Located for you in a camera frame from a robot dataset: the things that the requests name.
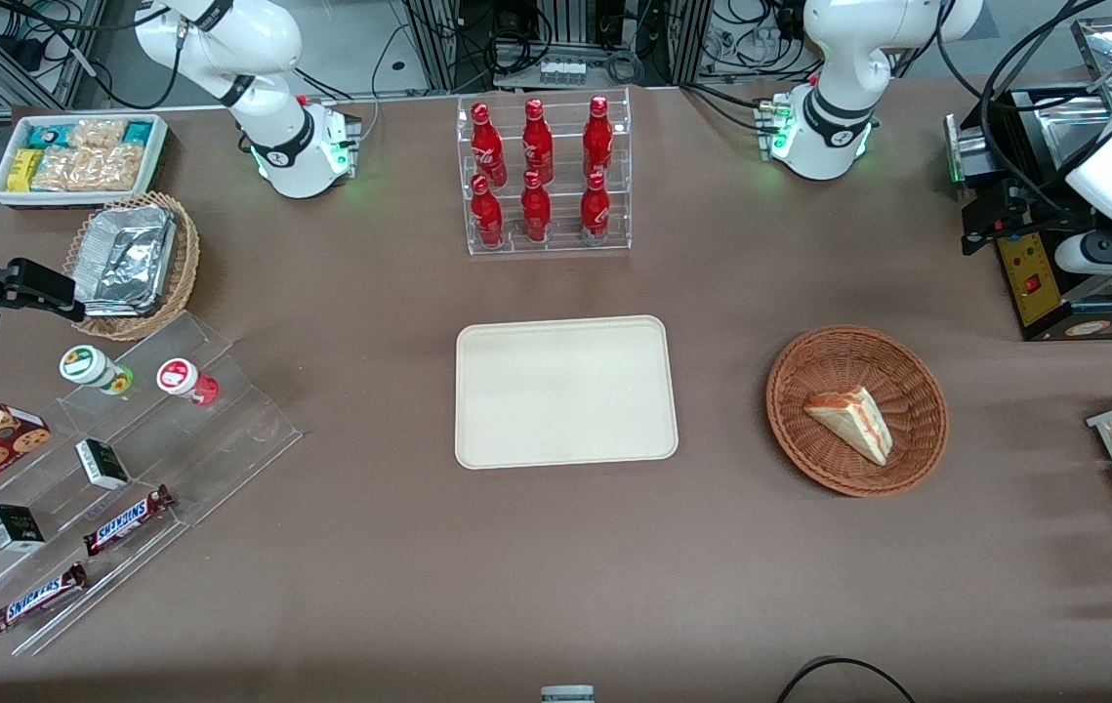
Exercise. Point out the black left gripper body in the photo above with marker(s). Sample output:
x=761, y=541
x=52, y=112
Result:
x=1032, y=207

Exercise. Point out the triangular sandwich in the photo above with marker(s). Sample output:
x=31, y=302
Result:
x=853, y=425

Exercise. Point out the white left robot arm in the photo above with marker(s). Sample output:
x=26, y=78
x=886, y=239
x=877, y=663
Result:
x=839, y=59

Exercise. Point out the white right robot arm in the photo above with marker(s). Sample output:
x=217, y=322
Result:
x=272, y=44

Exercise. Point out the light oval wicker basket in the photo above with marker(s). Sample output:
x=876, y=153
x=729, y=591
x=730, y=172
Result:
x=186, y=264

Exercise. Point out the round brown wicker basket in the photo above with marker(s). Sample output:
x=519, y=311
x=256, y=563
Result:
x=839, y=361

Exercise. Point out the beige plastic tray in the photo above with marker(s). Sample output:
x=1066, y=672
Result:
x=565, y=391

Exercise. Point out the green lid snack cup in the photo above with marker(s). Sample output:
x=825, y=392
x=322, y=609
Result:
x=85, y=364

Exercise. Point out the black food warmer machine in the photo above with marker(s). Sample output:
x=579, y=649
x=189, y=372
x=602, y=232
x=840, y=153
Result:
x=1034, y=293

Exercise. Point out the aluminium foil container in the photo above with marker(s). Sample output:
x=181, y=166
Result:
x=126, y=259

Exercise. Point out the steel food pan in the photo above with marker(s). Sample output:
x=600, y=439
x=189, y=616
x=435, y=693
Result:
x=1053, y=119

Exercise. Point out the yellow snack packet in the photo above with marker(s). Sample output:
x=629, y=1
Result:
x=22, y=171

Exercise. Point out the clear cracker bag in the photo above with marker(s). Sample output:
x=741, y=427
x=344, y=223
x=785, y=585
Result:
x=114, y=168
x=97, y=133
x=60, y=169

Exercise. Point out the teal snack packet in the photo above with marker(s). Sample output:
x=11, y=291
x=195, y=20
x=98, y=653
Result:
x=138, y=132
x=46, y=136

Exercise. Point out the red lid snack cup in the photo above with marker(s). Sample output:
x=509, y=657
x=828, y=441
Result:
x=177, y=375

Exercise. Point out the small black box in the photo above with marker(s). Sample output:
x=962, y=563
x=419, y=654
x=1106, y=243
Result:
x=14, y=527
x=102, y=464

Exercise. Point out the clear acrylic stepped display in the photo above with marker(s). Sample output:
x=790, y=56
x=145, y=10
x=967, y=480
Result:
x=224, y=439

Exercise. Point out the Snickers chocolate bar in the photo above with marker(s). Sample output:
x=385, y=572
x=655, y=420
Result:
x=126, y=520
x=36, y=598

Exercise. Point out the red cola bottle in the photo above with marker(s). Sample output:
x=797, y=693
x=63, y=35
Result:
x=595, y=211
x=486, y=217
x=537, y=144
x=487, y=146
x=536, y=213
x=597, y=142

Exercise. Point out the clear acrylic bottle rack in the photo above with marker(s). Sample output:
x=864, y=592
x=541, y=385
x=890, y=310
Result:
x=560, y=239

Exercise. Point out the white power strip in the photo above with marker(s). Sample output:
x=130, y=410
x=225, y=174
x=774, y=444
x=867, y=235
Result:
x=562, y=72

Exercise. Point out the aluminium equipment rack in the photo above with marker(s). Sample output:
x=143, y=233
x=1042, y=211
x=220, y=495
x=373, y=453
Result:
x=438, y=49

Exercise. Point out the grey metal block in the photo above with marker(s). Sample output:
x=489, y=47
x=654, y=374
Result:
x=567, y=695

